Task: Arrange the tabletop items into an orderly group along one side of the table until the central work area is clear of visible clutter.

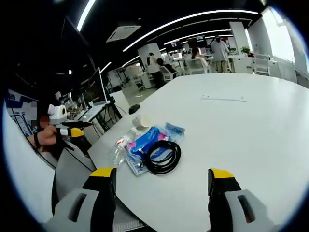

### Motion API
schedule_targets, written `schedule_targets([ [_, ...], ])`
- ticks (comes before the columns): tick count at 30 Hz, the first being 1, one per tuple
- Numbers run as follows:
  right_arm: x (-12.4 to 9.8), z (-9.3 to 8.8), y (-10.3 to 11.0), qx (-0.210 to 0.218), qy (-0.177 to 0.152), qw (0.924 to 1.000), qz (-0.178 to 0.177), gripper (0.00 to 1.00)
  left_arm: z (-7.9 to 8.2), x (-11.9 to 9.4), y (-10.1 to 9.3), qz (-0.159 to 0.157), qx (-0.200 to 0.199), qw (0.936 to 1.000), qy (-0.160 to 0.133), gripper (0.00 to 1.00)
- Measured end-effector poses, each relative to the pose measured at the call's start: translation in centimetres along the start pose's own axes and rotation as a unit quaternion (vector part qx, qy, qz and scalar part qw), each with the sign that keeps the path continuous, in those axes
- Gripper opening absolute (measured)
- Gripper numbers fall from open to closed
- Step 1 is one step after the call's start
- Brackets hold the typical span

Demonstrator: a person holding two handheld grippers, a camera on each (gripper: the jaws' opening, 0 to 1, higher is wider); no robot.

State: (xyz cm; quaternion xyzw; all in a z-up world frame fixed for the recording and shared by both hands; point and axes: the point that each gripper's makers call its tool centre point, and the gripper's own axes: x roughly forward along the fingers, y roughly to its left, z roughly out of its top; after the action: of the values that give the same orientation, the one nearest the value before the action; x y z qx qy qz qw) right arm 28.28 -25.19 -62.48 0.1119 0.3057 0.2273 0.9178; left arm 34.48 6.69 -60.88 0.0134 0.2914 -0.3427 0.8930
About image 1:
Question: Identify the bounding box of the white table cable cover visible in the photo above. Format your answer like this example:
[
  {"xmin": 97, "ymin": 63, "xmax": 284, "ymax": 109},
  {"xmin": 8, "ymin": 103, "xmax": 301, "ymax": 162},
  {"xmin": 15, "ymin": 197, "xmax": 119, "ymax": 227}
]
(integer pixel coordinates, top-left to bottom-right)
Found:
[{"xmin": 200, "ymin": 94, "xmax": 247, "ymax": 102}]

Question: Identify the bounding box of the black cable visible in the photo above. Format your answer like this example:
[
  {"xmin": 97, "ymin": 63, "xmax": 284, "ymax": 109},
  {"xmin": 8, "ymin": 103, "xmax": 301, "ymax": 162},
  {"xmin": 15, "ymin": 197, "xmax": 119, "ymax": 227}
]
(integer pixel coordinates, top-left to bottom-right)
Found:
[{"xmin": 143, "ymin": 140, "xmax": 182, "ymax": 175}]

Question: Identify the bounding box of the silver laptop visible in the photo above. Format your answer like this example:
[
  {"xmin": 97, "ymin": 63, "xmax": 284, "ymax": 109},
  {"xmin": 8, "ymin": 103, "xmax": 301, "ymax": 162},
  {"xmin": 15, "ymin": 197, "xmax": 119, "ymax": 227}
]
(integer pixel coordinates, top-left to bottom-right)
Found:
[{"xmin": 77, "ymin": 67, "xmax": 111, "ymax": 121}]

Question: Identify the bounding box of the white blue display board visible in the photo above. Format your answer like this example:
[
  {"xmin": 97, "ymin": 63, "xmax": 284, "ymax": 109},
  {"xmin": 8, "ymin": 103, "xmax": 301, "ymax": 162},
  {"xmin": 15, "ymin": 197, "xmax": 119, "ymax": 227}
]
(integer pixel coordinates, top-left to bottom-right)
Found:
[{"xmin": 6, "ymin": 88, "xmax": 39, "ymax": 137}]

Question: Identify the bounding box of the grey mesh office chair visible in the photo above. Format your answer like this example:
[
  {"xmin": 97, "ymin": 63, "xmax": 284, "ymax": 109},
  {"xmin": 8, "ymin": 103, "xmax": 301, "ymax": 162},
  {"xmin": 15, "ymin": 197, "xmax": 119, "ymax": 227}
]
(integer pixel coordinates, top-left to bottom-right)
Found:
[{"xmin": 52, "ymin": 140, "xmax": 145, "ymax": 232}]

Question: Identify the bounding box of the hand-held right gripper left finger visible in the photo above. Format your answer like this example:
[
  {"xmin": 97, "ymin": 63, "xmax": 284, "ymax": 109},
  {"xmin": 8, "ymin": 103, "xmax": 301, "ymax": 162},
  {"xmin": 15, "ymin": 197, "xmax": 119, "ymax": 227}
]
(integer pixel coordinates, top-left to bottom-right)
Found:
[{"xmin": 42, "ymin": 166, "xmax": 118, "ymax": 232}]

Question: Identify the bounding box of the white table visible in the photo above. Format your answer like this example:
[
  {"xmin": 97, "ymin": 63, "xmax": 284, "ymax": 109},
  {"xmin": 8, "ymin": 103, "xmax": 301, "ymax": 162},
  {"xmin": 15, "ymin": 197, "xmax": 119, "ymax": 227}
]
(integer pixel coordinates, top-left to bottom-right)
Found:
[{"xmin": 86, "ymin": 72, "xmax": 309, "ymax": 232}]

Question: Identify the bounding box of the white blue printed bag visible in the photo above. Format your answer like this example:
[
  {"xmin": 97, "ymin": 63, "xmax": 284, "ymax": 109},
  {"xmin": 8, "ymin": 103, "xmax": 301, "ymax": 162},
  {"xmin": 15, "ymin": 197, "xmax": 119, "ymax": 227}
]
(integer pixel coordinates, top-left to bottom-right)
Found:
[{"xmin": 125, "ymin": 122, "xmax": 186, "ymax": 176}]

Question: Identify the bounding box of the black computer mouse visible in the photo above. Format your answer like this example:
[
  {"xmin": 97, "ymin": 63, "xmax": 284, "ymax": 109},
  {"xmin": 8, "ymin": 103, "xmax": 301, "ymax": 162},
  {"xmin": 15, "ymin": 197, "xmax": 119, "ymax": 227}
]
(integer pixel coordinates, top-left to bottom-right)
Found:
[{"xmin": 128, "ymin": 103, "xmax": 141, "ymax": 115}]

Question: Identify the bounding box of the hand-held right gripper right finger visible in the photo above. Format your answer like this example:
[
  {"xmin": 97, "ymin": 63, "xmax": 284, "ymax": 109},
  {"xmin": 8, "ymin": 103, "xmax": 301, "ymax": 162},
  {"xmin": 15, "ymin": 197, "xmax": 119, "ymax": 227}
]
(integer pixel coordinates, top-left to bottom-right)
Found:
[{"xmin": 208, "ymin": 168, "xmax": 281, "ymax": 232}]

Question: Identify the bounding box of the blue plastic packet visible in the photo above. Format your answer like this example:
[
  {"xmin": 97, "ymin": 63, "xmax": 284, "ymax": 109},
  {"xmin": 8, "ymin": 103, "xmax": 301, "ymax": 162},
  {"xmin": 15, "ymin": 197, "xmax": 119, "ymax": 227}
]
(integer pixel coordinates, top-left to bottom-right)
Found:
[{"xmin": 131, "ymin": 126, "xmax": 167, "ymax": 155}]

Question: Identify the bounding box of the clear plastic water bottle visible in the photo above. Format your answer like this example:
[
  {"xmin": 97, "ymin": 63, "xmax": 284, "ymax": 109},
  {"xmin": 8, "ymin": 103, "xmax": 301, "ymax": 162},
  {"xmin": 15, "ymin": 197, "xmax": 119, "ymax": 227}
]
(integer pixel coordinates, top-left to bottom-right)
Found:
[{"xmin": 111, "ymin": 128, "xmax": 140, "ymax": 167}]

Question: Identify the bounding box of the person's left hand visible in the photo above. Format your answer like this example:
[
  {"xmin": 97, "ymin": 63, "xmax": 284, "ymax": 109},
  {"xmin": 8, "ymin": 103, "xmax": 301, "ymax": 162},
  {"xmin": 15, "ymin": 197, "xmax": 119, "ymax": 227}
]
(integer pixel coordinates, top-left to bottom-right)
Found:
[{"xmin": 38, "ymin": 124, "xmax": 61, "ymax": 147}]

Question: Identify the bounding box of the leaf print paper cup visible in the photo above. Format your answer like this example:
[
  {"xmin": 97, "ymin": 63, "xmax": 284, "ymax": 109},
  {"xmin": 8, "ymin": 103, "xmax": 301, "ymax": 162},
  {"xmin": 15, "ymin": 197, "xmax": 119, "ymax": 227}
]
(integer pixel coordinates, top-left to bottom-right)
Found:
[{"xmin": 132, "ymin": 114, "xmax": 155, "ymax": 129}]

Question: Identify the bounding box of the ceiling air conditioner vent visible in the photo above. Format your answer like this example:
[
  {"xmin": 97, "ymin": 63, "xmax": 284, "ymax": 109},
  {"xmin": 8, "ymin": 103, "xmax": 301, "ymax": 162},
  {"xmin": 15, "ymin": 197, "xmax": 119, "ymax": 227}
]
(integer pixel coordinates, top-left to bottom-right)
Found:
[{"xmin": 105, "ymin": 24, "xmax": 142, "ymax": 44}]

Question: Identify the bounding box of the white mesh office chair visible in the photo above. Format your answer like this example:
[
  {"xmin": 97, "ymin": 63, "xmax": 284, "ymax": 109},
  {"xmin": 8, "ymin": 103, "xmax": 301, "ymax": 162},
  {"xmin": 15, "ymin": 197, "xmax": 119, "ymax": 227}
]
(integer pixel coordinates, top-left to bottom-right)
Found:
[{"xmin": 253, "ymin": 53, "xmax": 271, "ymax": 75}]

